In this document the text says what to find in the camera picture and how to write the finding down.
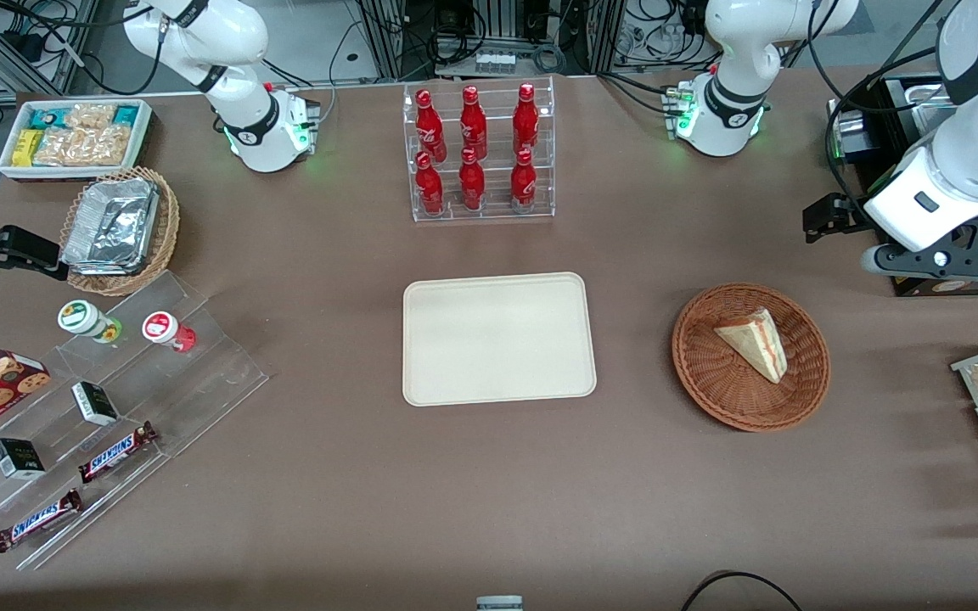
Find triangular sandwich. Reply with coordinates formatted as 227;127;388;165
714;307;789;384

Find light wicker basket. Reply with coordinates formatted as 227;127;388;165
60;166;181;297

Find round brown wicker basket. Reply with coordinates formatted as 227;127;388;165
672;283;831;433

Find beige rectangular tray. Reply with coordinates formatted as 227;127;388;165
402;272;598;407

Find silver metal box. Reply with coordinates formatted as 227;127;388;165
827;98;880;164

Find stacked aluminium foil trays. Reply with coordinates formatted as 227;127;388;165
62;177;160;276

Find green label white cup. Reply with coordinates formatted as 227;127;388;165
58;300;123;344

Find white plastic bin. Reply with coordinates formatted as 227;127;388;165
0;99;154;182

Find black food warmer appliance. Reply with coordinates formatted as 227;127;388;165
829;75;978;298

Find yellow snack packet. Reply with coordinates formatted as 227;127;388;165
12;129;44;167

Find clear cracker bag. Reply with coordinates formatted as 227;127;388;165
81;126;133;166
32;127;87;166
65;103;118;131

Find red label white cup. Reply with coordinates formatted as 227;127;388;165
142;311;197;353

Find small black box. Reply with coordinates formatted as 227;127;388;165
0;438;46;480
71;381;120;426

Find clear acrylic stepped display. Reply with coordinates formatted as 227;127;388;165
0;270;269;571

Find Snickers chocolate bar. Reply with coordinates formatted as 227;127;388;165
78;422;158;485
0;489;83;553

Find red soda bottle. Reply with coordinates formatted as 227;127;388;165
415;151;445;216
415;88;447;162
510;149;537;209
459;85;488;160
458;148;486;211
513;82;540;155

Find clear acrylic bottle rack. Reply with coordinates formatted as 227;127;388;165
402;76;556;223

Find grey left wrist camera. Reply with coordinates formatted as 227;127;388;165
861;242;978;281

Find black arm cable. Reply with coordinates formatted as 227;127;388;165
807;0;957;217

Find black cable loop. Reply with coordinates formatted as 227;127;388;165
680;571;804;611

